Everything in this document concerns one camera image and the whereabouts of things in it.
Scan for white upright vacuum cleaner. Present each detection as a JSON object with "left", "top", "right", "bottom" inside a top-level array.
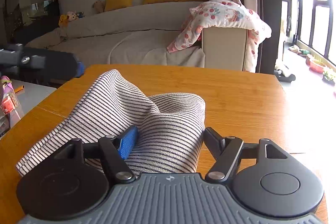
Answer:
[{"left": 273, "top": 42, "right": 296, "bottom": 83}]

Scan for grey covered sofa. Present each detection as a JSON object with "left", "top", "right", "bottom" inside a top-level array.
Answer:
[{"left": 27, "top": 2, "right": 205, "bottom": 68}]

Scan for yellow plush toy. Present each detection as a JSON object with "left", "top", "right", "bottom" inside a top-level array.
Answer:
[{"left": 59, "top": 11, "right": 85, "bottom": 28}]

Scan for small green potted plant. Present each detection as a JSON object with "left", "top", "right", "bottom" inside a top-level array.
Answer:
[{"left": 322, "top": 67, "right": 335, "bottom": 86}]

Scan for colourful snack package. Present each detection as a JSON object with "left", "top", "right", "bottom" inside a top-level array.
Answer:
[{"left": 1, "top": 76, "right": 23, "bottom": 137}]

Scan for beige cardboard box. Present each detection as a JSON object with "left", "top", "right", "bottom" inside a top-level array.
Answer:
[{"left": 202, "top": 27, "right": 248, "bottom": 71}]

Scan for floral pink white quilt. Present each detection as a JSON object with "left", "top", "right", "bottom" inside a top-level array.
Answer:
[{"left": 167, "top": 0, "right": 272, "bottom": 73}]

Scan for glass fish tank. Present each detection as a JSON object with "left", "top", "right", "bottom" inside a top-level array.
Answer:
[{"left": 3, "top": 0, "right": 60, "bottom": 45}]

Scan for striped grey knit sweater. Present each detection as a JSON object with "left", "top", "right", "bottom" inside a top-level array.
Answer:
[{"left": 16, "top": 69, "right": 206, "bottom": 175}]

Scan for red plastic basin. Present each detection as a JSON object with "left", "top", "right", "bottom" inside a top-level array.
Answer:
[{"left": 306, "top": 54, "right": 326, "bottom": 74}]

